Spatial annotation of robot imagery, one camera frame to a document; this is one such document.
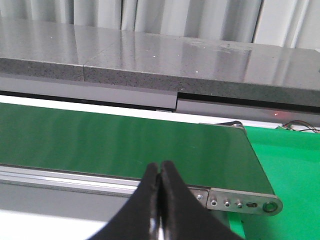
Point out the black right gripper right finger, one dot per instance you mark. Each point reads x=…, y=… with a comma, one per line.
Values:
x=183, y=216

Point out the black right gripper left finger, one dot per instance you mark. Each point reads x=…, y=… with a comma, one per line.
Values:
x=138, y=218

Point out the green conveyor belt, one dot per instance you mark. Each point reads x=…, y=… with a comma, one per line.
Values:
x=204, y=155

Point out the green plastic tray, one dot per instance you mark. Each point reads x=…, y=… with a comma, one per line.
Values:
x=291, y=160

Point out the grey speckled stone counter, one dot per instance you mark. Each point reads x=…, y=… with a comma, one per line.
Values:
x=112, y=67

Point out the white pleated curtain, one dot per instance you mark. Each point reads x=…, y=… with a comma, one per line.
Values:
x=283, y=23

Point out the aluminium conveyor frame rail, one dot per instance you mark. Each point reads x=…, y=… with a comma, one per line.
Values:
x=212, y=198

